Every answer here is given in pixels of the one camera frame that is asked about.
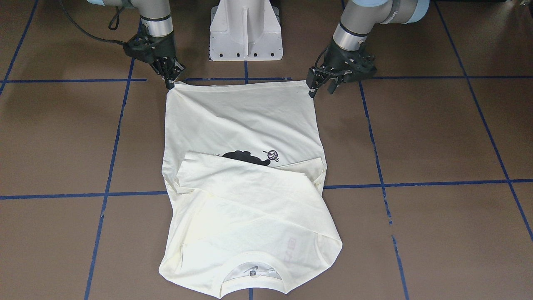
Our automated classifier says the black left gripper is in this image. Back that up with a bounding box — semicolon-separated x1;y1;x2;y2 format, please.
306;40;377;98

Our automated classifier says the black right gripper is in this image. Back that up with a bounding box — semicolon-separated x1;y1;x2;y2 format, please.
122;33;185;90

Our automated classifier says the cream long-sleeve cat shirt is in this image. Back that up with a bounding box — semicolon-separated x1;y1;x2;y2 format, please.
159;80;343;299

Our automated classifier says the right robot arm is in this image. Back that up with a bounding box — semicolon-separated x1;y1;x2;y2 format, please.
89;0;185;90

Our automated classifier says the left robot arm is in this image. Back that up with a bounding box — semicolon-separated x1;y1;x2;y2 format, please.
305;0;430;98

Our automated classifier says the white camera mast base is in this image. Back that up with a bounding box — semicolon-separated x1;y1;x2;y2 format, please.
209;0;284;61

